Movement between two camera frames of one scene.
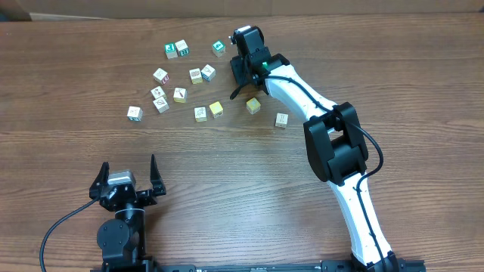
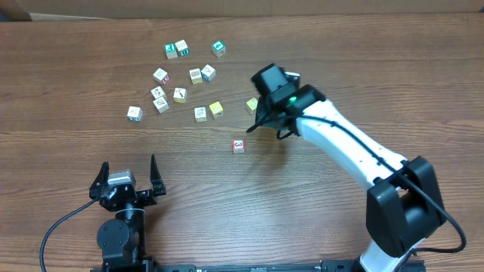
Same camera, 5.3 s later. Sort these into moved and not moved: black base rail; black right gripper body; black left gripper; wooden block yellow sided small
Moved: black right gripper body
Not moved: black base rail; wooden block yellow sided small; black left gripper
